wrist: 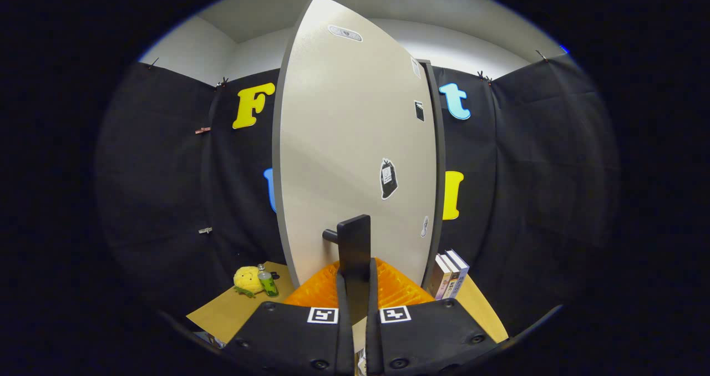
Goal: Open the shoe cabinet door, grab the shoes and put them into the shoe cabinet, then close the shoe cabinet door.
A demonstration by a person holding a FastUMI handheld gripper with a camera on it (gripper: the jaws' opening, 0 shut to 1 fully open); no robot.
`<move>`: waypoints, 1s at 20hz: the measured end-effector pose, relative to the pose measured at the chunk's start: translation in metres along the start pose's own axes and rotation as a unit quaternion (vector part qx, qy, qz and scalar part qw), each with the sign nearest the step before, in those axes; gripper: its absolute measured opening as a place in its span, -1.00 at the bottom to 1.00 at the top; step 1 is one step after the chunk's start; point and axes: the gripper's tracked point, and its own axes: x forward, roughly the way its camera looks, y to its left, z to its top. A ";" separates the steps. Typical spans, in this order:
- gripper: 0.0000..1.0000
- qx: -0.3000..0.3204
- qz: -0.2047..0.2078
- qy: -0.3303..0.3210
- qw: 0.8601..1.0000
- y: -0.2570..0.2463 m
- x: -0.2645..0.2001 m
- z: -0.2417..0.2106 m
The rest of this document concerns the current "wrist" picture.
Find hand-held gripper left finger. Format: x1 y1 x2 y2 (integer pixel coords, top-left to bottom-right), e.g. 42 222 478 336
222 261 356 376

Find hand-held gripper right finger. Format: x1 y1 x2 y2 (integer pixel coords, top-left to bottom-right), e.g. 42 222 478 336
363 257 500 376

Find grey shoe cabinet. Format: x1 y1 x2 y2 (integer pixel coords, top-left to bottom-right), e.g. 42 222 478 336
417 59 447 291

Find green drink bottle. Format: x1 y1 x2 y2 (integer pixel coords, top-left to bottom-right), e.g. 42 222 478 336
257 263 279 298

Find purple spine book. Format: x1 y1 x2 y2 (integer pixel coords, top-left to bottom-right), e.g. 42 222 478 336
439 252 462 300

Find blue spine book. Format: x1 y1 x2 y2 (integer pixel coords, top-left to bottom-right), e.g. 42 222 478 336
445 250 470 299

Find yellow pineapple plush toy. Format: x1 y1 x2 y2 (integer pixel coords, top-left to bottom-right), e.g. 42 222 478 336
233 266 266 298

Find black backdrop cloth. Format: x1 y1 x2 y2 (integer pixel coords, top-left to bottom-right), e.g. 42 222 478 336
94 53 620 332

